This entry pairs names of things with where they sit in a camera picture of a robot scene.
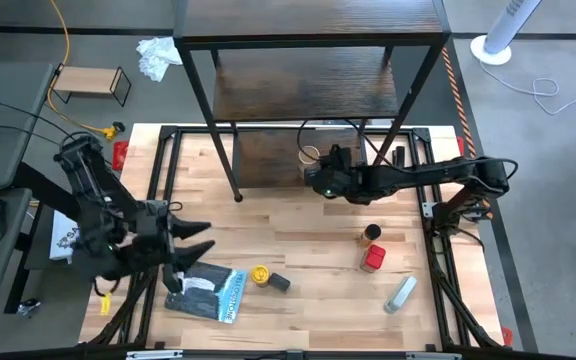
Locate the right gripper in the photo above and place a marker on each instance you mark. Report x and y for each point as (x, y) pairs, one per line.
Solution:
(343, 172)

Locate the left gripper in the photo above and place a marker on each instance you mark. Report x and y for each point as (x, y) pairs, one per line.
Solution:
(153, 235)

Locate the yellow-lid spice jar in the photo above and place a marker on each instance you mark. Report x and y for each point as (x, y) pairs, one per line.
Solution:
(260, 274)

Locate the black-lid orange spice bottle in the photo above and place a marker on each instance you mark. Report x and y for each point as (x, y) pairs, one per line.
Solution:
(371, 232)

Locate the dark wood three-tier shelf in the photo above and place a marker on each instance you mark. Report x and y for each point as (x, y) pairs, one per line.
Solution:
(308, 80)

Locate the dark grey block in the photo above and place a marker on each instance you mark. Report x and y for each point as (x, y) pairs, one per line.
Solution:
(280, 282)

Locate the red-lid patterned spice tin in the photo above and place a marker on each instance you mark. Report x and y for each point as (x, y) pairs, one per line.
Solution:
(374, 256)

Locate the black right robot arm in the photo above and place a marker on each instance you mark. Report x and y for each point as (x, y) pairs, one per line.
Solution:
(443, 172)

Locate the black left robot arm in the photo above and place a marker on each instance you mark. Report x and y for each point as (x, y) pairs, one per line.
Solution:
(98, 195)

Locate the Yellowstone book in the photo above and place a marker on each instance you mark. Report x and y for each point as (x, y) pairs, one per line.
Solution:
(213, 295)

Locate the black stapler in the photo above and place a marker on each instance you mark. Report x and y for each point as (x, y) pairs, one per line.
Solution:
(399, 155)

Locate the red clamp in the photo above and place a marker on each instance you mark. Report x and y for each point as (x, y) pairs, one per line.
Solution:
(120, 154)
(507, 336)

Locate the white printed paper bag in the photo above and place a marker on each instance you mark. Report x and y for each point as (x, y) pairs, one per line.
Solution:
(63, 235)

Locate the silver grey stapler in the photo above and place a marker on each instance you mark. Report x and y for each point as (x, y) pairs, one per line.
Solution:
(401, 295)

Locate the small metal clip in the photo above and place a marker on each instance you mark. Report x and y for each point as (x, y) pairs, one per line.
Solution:
(28, 307)

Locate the crumpled white cloth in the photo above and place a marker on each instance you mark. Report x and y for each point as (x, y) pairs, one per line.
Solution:
(158, 56)

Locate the white tower fan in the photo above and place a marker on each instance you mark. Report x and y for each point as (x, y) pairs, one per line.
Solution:
(505, 25)

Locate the black aluminium rig frame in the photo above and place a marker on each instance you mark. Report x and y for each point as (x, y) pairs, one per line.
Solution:
(448, 280)

